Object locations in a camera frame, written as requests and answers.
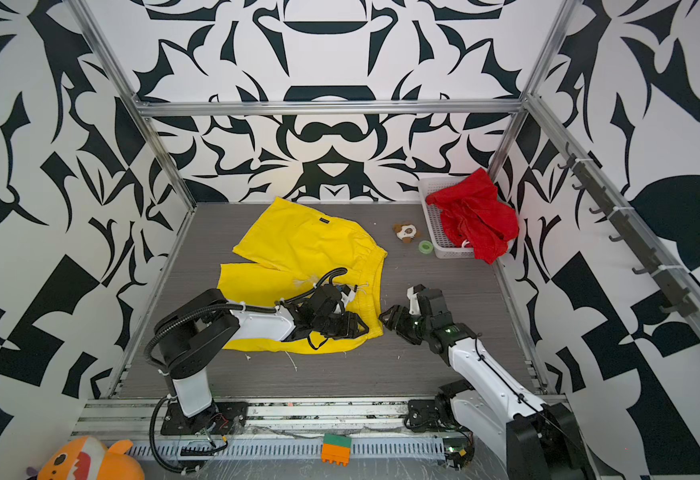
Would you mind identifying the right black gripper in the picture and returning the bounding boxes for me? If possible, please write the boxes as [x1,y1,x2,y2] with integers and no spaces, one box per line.
[379,303,435,344]

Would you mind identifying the yellow shorts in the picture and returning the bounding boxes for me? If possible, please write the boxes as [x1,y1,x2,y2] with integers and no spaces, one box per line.
[218,198,387,355]

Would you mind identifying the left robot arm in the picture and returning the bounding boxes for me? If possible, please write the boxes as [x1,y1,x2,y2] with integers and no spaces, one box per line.
[143,280,370,420]

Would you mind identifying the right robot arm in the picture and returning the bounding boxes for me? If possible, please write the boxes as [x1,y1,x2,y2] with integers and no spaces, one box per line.
[379,285,595,479]

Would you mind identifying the red shorts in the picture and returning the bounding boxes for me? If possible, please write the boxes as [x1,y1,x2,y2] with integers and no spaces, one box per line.
[426,170,519,264]

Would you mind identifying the green tape roll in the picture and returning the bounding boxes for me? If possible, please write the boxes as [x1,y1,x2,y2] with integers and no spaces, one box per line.
[418,240,434,255]

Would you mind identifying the white plastic basket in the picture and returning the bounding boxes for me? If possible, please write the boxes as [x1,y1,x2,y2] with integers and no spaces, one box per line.
[418,176,474,259]

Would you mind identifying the brown white plush toy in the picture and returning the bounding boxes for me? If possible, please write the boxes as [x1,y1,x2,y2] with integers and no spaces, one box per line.
[393,223,419,244]

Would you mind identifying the orange green toy block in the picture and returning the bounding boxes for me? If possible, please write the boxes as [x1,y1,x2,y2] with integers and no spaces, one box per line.
[321,434,352,467]

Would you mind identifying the green circuit board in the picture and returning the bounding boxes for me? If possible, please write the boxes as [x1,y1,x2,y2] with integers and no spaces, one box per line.
[443,437,475,470]

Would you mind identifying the orange shark plush toy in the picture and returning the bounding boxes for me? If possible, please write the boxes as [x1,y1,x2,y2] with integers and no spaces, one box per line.
[26,436,145,480]

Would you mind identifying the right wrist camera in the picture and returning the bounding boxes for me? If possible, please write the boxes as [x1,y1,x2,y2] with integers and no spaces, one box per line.
[406,284,425,316]

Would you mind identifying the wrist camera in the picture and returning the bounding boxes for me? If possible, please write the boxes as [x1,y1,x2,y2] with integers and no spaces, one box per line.
[337,284,357,308]
[406,284,425,316]

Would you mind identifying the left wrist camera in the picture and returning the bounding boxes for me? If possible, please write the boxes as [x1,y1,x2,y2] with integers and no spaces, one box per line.
[337,284,357,308]

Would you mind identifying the white slotted cable duct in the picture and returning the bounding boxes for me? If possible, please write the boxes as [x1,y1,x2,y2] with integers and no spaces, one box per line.
[156,437,444,462]

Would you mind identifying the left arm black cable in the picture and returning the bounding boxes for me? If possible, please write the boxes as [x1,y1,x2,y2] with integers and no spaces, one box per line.
[143,266,349,475]

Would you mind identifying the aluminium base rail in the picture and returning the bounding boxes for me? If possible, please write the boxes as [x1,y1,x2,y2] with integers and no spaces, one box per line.
[69,396,416,443]

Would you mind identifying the grey wall hook rack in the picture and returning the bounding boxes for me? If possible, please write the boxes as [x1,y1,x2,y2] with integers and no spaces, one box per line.
[558,142,699,318]

